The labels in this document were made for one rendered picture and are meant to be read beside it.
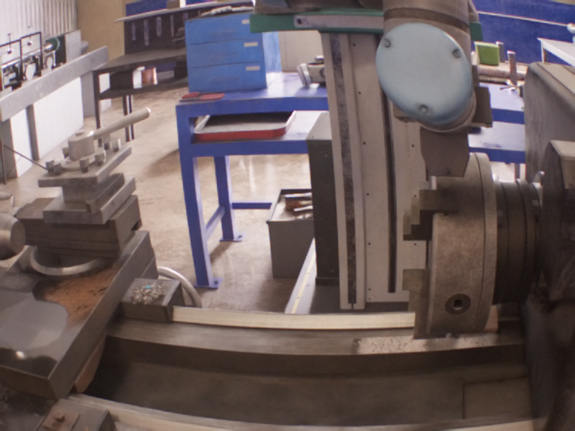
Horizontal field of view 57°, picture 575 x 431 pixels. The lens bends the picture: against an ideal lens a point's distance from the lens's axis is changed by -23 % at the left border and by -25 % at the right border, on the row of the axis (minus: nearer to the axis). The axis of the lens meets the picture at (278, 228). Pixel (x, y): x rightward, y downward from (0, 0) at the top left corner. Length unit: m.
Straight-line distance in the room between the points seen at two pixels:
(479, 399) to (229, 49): 2.09
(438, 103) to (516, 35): 7.55
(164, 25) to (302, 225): 2.81
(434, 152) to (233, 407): 0.66
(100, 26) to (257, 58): 6.10
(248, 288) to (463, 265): 2.31
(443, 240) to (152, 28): 4.71
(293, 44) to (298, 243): 4.85
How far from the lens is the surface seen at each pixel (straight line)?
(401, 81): 0.54
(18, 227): 1.10
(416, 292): 0.88
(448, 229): 0.76
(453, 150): 0.70
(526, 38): 8.10
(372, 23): 1.66
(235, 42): 2.83
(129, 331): 1.23
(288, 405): 1.17
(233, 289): 3.03
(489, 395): 1.18
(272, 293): 2.96
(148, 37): 5.35
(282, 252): 3.01
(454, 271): 0.77
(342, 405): 1.16
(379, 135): 1.99
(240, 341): 1.17
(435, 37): 0.54
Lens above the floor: 1.49
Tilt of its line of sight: 25 degrees down
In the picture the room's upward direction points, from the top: 5 degrees counter-clockwise
